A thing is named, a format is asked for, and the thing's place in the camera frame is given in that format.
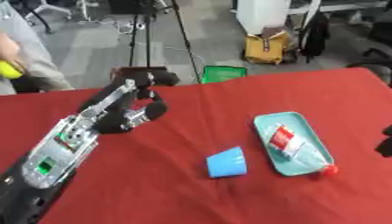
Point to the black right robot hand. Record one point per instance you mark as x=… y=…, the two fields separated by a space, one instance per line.
x=385 y=144

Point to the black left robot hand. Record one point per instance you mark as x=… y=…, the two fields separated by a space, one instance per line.
x=113 y=115

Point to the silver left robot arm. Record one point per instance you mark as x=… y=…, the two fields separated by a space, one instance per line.
x=53 y=154

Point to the cardboard box with green inside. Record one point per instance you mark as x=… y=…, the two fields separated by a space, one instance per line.
x=222 y=73

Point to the small red ball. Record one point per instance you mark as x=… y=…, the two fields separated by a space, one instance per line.
x=329 y=169

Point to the teal rectangular tray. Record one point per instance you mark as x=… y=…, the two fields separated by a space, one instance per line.
x=311 y=140

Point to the black tripod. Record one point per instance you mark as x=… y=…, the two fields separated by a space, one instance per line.
x=153 y=32

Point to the red and white packet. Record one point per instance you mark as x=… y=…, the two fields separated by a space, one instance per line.
x=286 y=142

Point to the person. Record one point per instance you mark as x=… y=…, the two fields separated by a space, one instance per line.
x=28 y=55

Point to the yellow round object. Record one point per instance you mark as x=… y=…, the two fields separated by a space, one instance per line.
x=9 y=70

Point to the black hanging bag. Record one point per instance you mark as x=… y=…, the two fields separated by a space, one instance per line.
x=314 y=33

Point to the yellow bag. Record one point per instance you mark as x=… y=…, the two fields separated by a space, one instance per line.
x=265 y=48

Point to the white cabinet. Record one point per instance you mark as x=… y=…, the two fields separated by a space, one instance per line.
x=261 y=14

